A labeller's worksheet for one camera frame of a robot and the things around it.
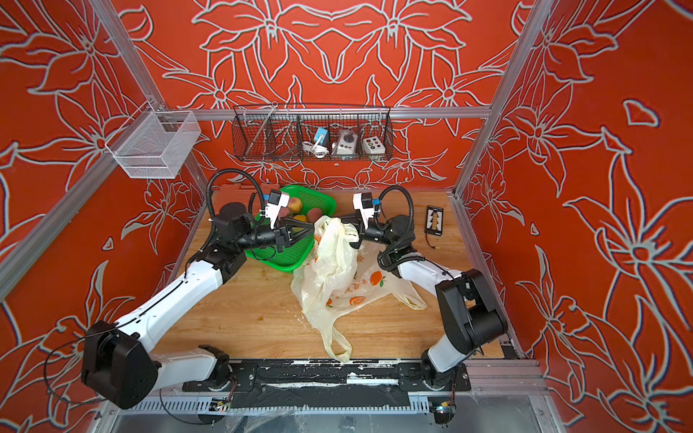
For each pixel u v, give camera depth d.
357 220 0.67
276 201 0.62
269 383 0.73
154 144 0.90
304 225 0.68
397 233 0.61
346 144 0.90
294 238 0.66
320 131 0.84
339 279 0.65
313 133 0.84
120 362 0.39
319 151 0.86
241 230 0.60
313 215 1.03
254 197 0.66
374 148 0.94
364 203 0.62
